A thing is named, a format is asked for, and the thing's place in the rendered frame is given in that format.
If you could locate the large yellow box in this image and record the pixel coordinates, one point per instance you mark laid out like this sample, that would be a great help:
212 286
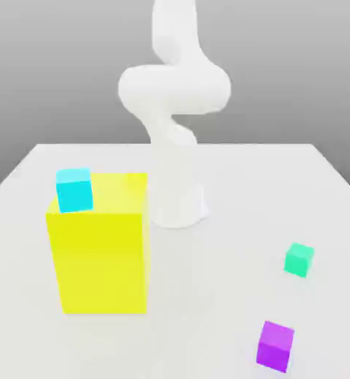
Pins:
100 260

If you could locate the small cyan cube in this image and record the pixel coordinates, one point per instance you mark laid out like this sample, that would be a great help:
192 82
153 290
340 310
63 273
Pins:
74 194

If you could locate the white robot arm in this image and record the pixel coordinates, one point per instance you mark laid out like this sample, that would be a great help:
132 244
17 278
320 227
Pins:
174 88

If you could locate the small purple cube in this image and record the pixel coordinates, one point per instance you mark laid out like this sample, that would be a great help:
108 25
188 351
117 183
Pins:
274 349

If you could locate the small green cube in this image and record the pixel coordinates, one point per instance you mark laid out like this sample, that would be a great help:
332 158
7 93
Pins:
298 262

